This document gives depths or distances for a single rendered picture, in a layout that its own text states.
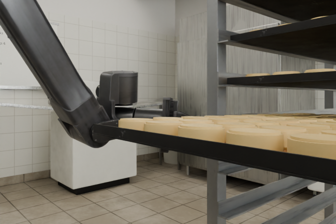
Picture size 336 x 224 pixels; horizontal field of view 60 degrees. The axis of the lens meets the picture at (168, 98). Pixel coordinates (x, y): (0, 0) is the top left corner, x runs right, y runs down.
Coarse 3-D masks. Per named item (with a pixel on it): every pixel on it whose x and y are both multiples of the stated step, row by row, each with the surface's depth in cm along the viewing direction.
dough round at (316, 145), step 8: (296, 136) 22; (304, 136) 22; (312, 136) 22; (320, 136) 22; (328, 136) 22; (288, 144) 22; (296, 144) 21; (304, 144) 21; (312, 144) 20; (320, 144) 20; (328, 144) 20; (296, 152) 21; (304, 152) 21; (312, 152) 20; (320, 152) 20; (328, 152) 20
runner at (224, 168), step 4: (220, 164) 61; (224, 164) 62; (228, 164) 62; (232, 164) 63; (236, 164) 64; (220, 168) 61; (224, 168) 62; (228, 168) 62; (232, 168) 63; (236, 168) 63; (240, 168) 63; (244, 168) 63; (248, 168) 63; (252, 168) 64; (220, 172) 60; (224, 172) 60; (228, 172) 60; (232, 172) 60; (236, 172) 60
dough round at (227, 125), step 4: (220, 124) 34; (224, 124) 33; (228, 124) 33; (232, 124) 33; (236, 124) 33; (240, 124) 33; (244, 124) 33; (248, 124) 33; (252, 124) 33; (224, 128) 33; (228, 128) 33; (224, 132) 33; (224, 136) 33; (224, 140) 33
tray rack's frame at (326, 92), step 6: (324, 66) 102; (330, 66) 101; (324, 90) 102; (324, 96) 102; (330, 96) 101; (324, 102) 102; (330, 102) 101; (324, 108) 102; (324, 186) 102; (330, 186) 101; (330, 204) 101; (324, 210) 102; (330, 210) 101; (324, 216) 102
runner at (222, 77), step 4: (220, 72) 61; (224, 72) 62; (220, 76) 61; (224, 76) 62; (228, 76) 62; (232, 76) 63; (236, 76) 64; (240, 76) 65; (244, 76) 66; (220, 80) 61; (224, 80) 62; (220, 84) 61; (224, 84) 59; (228, 84) 58; (232, 84) 59; (280, 88) 76; (284, 88) 76; (288, 88) 76; (292, 88) 76; (296, 88) 77; (300, 88) 78; (304, 88) 80; (308, 88) 82; (312, 88) 83; (316, 88) 85
